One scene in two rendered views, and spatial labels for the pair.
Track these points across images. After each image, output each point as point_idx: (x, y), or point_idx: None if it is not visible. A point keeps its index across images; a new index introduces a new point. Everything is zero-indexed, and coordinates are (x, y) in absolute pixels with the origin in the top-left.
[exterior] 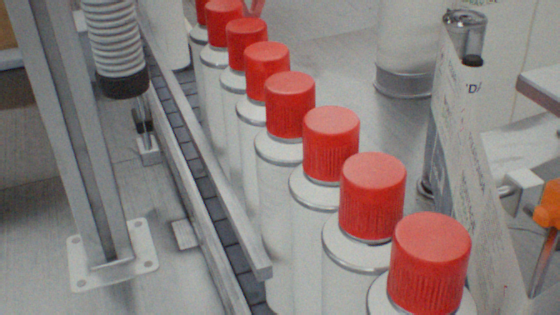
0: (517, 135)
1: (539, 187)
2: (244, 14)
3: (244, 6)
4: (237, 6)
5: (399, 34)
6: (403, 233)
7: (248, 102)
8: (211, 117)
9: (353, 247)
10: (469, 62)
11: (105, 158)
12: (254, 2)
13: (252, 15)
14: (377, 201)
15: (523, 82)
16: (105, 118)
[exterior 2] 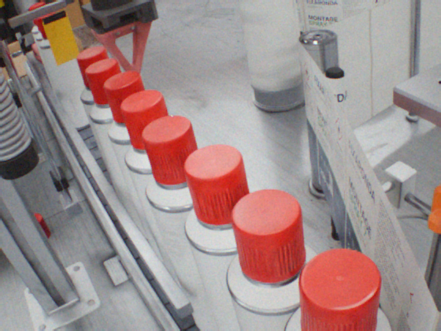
0: (378, 125)
1: (413, 177)
2: (127, 68)
3: (126, 61)
4: (113, 65)
5: (266, 58)
6: (310, 283)
7: (135, 152)
8: (111, 167)
9: (261, 292)
10: (332, 75)
11: (30, 224)
12: (135, 57)
13: (135, 67)
14: (276, 246)
15: (401, 95)
16: (38, 179)
